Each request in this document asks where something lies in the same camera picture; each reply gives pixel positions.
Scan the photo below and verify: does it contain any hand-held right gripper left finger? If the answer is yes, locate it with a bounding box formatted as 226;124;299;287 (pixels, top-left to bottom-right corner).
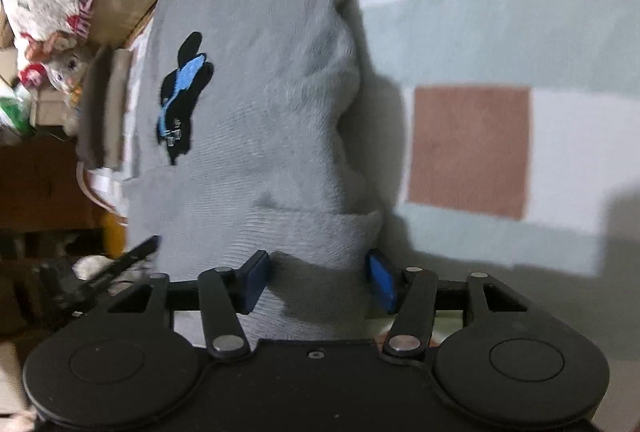
107;249;273;360

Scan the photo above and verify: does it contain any green and white package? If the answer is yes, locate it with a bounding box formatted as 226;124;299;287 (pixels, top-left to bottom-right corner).
0;85;34;136

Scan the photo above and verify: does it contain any grey plush toy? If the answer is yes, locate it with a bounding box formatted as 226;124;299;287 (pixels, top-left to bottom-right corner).
42;46;96;135

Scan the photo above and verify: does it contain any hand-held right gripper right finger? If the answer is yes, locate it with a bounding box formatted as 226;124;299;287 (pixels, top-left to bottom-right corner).
366;248;531;360

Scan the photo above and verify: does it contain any checked pink white green blanket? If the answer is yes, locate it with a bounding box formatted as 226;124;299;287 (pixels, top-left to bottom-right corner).
344;0;640;393

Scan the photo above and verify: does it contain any dark wooden cabinet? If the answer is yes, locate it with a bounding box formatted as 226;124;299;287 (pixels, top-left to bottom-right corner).
0;135;109;234

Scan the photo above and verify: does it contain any white cloth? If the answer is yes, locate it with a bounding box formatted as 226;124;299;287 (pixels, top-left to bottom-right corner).
87;20;156;219

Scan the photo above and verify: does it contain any yellow container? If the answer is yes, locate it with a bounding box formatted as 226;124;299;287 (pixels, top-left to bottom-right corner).
101;209;130;259

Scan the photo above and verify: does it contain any grey-brown folded cloth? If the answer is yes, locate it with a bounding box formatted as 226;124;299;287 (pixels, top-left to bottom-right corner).
75;45;132;171

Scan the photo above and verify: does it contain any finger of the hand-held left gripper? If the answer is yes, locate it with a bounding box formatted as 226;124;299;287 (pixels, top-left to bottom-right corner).
74;235;162;297

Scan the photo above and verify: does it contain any grey sweater with black print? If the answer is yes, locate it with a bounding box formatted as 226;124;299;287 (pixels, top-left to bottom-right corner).
122;0;401;344

